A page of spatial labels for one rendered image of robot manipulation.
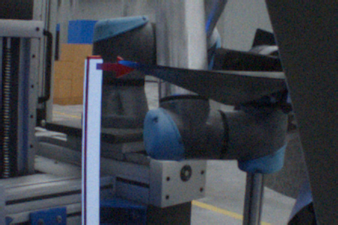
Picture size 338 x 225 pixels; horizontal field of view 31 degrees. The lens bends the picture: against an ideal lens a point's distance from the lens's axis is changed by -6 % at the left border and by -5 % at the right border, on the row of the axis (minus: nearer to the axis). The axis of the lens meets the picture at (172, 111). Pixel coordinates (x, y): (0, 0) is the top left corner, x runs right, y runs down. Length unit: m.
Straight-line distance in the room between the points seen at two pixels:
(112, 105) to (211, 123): 0.42
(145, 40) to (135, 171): 0.27
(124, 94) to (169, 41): 0.39
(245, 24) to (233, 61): 10.89
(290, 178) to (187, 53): 2.06
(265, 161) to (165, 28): 0.25
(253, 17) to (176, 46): 10.59
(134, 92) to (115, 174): 0.17
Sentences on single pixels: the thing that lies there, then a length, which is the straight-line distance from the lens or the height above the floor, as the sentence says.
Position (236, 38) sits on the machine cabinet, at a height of 1.43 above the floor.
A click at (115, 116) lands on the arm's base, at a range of 1.30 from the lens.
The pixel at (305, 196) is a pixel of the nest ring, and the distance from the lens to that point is 0.42.
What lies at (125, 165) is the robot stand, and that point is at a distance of 1.28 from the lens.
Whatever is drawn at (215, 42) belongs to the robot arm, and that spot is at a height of 1.22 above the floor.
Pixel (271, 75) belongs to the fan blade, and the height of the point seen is 1.18.
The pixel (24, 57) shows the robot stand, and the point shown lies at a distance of 1.28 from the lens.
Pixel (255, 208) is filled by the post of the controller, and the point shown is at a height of 0.91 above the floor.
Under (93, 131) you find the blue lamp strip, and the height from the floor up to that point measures 1.10.
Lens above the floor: 1.20
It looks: 6 degrees down
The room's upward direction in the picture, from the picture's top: 2 degrees clockwise
